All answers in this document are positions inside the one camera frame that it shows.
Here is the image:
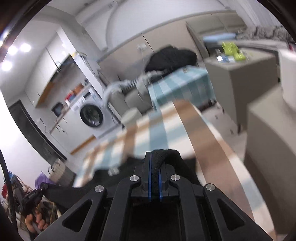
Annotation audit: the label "black knit sweater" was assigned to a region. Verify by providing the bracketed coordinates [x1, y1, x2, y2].
[40, 149, 201, 241]

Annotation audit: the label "black cooking pot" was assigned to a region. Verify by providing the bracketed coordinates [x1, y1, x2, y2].
[51, 102, 64, 116]

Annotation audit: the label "small beige cabinet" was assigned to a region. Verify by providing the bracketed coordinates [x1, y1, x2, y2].
[205, 52, 278, 130]

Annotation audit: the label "light grey garment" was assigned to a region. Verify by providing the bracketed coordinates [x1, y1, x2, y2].
[103, 79, 130, 107]

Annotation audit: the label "purple bag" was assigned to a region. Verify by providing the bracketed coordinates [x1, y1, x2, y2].
[35, 175, 50, 189]

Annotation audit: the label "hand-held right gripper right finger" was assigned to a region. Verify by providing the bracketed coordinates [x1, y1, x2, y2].
[159, 165, 273, 241]

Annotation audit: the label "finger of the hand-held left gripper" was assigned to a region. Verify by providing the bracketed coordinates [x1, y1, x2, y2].
[36, 183, 49, 197]

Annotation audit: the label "white upper cabinets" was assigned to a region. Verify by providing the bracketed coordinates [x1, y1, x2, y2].
[25, 35, 78, 108]

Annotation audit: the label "black padded jacket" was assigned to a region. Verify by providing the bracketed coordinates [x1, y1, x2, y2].
[145, 46, 197, 72]

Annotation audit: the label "white round stool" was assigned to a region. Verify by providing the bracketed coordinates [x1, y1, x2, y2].
[121, 109, 142, 127]

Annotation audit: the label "white washing machine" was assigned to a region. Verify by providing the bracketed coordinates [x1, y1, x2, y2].
[69, 91, 121, 139]

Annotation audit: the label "woven laundry basket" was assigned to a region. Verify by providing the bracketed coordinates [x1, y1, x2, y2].
[48, 159, 74, 186]

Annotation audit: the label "green figurine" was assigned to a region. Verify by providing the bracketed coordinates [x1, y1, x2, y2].
[221, 42, 247, 62]

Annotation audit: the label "white lower cabinet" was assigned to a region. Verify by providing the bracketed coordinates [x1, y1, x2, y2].
[47, 109, 97, 153]

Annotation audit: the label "large beige cabinet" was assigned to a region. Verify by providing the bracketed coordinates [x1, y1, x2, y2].
[245, 87, 296, 241]

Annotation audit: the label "teal checked tablecloth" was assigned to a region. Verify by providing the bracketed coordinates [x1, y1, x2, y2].
[148, 65, 216, 112]

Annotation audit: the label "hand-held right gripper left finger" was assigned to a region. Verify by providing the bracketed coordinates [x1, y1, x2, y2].
[35, 151, 152, 241]

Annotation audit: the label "white crumpled garment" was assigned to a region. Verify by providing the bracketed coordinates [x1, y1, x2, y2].
[136, 71, 162, 87]

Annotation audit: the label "beige upholstered bed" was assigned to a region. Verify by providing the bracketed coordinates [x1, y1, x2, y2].
[186, 14, 292, 47]

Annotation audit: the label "grey sofa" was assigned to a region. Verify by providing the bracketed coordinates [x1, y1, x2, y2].
[109, 87, 154, 121]

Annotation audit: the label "light blue pillow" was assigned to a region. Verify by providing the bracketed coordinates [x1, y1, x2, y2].
[203, 34, 236, 43]

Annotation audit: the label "shoe rack with shoes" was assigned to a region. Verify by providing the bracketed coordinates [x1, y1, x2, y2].
[0, 171, 30, 209]

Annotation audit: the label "dark door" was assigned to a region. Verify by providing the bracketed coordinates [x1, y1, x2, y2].
[9, 100, 67, 161]

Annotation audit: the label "person's left hand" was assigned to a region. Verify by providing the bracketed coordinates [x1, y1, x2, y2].
[24, 207, 51, 232]

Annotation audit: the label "white paper roll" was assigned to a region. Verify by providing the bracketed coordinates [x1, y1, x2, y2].
[277, 49, 296, 105]

